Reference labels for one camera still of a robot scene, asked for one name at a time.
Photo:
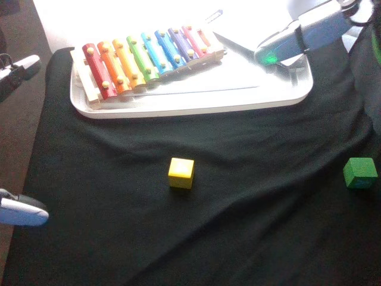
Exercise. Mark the silver retail blister package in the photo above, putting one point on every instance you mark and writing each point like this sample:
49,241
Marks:
235,44

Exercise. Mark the white tray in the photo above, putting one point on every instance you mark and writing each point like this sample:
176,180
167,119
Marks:
208,95

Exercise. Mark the rainbow toy xylophone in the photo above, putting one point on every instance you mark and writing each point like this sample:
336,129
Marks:
137,59

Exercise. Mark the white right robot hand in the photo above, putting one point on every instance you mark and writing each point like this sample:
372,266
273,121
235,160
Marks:
297,38

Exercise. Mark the green wooden block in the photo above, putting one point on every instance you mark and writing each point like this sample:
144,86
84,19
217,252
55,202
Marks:
360,172

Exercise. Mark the black table cloth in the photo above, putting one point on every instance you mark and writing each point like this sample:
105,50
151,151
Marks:
119,223

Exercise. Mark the yellow wooden block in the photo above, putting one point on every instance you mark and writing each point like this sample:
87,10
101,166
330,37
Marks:
181,173

